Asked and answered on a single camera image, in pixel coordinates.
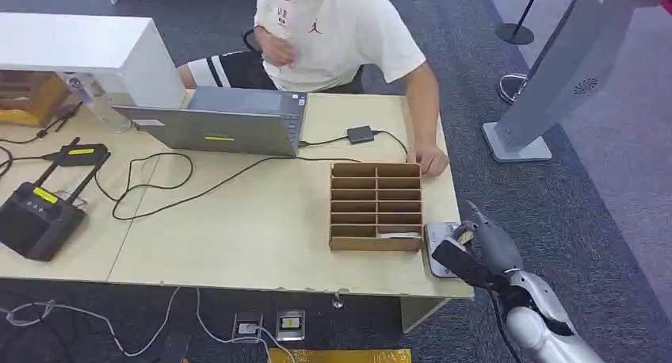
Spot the short black hub cable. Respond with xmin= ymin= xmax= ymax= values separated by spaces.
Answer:
xmin=298 ymin=135 xmax=350 ymax=149

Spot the grey kiosk stand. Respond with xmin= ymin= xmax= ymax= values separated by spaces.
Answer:
xmin=482 ymin=0 xmax=652 ymax=164

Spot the black controller with antennas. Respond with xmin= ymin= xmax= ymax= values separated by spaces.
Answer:
xmin=0 ymin=136 xmax=111 ymax=262

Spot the white shelf unit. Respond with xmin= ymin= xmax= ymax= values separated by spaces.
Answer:
xmin=0 ymin=12 xmax=187 ymax=109

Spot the black power brick cable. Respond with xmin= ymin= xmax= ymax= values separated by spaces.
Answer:
xmin=0 ymin=146 xmax=56 ymax=178

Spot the long black looped cable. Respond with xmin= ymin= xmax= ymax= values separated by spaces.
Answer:
xmin=94 ymin=151 xmax=363 ymax=222

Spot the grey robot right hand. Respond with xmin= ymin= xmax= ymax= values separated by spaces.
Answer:
xmin=431 ymin=198 xmax=525 ymax=291

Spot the clear plastic bottle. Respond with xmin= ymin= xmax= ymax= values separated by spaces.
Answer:
xmin=60 ymin=72 xmax=135 ymax=134

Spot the grey laptop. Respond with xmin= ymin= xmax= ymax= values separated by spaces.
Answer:
xmin=112 ymin=86 xmax=309 ymax=159

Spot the black adapter hub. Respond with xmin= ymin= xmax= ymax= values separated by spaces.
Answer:
xmin=346 ymin=125 xmax=376 ymax=145

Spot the black curved hub cable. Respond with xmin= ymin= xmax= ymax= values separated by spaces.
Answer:
xmin=372 ymin=130 xmax=410 ymax=157

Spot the black stanchion with round base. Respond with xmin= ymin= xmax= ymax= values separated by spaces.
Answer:
xmin=495 ymin=0 xmax=544 ymax=46

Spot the black cable with plug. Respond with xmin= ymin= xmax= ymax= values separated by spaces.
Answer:
xmin=0 ymin=101 xmax=84 ymax=146

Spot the white socket cable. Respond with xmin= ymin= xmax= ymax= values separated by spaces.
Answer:
xmin=195 ymin=287 xmax=296 ymax=363

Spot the silver rimmed round base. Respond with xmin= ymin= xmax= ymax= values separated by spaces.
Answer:
xmin=497 ymin=72 xmax=529 ymax=105

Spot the person's right hand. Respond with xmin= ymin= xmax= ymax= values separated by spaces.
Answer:
xmin=254 ymin=25 xmax=296 ymax=69

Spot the person's left hand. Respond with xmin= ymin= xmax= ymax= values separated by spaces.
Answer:
xmin=407 ymin=143 xmax=450 ymax=179

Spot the person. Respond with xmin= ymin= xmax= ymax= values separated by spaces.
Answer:
xmin=177 ymin=0 xmax=450 ymax=179

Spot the yellow sheet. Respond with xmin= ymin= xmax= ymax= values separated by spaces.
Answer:
xmin=283 ymin=348 xmax=412 ymax=363

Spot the wooden card box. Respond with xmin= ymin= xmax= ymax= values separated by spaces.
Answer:
xmin=329 ymin=161 xmax=424 ymax=253

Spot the floor socket with plug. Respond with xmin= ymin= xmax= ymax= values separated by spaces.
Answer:
xmin=231 ymin=311 xmax=264 ymax=345

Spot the person's hand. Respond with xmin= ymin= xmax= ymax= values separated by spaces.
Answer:
xmin=254 ymin=25 xmax=296 ymax=69
xmin=407 ymin=143 xmax=450 ymax=179

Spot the pale desk leg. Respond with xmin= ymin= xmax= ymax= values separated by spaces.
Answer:
xmin=399 ymin=296 xmax=450 ymax=334

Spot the white floor cable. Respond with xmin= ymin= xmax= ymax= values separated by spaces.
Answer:
xmin=0 ymin=287 xmax=182 ymax=358

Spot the brown wooden crate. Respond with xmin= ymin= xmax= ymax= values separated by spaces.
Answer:
xmin=0 ymin=70 xmax=72 ymax=128

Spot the grey card reader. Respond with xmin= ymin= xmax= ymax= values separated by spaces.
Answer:
xmin=423 ymin=221 xmax=463 ymax=279

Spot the black power brick yellow label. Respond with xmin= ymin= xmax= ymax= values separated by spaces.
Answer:
xmin=41 ymin=143 xmax=109 ymax=168

